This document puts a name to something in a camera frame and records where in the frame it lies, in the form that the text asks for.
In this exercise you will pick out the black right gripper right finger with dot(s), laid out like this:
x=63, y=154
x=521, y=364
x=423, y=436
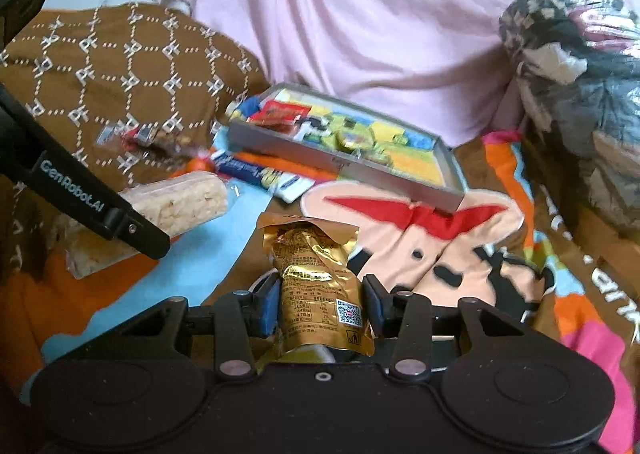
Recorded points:
x=403, y=321

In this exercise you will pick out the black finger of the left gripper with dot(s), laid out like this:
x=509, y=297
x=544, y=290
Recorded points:
x=29, y=154

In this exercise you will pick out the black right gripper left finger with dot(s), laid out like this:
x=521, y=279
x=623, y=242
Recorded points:
x=239, y=316

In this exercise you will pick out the gold foil snack packet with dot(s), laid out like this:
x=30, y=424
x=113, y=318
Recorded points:
x=321, y=299

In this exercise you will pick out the clear rice cracker bar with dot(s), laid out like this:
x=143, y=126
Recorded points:
x=175, y=206

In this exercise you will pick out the yellow cracker snack packet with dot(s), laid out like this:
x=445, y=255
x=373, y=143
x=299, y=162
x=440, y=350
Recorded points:
x=355, y=139

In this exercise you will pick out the red spicy tofu snack packet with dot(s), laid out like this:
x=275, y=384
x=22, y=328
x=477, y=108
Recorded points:
x=281, y=117

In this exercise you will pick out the brown PF patterned pillow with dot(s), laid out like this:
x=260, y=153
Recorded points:
x=134, y=65

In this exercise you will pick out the dark brown snack wrapper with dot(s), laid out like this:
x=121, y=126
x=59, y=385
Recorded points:
x=148, y=140

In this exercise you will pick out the blue white snack sachet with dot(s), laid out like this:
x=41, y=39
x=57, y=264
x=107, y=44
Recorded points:
x=286, y=186

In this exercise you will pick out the small orange fruit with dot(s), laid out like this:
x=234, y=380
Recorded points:
x=200, y=164

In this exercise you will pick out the colourful cartoon bedsheet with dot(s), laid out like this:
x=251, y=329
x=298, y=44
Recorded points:
x=508, y=244

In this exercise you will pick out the grey cardboard box lid tray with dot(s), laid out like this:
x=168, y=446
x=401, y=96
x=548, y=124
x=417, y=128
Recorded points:
x=313, y=129

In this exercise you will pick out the camouflage patterned cloth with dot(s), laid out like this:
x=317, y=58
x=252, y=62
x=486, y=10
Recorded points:
x=576, y=64

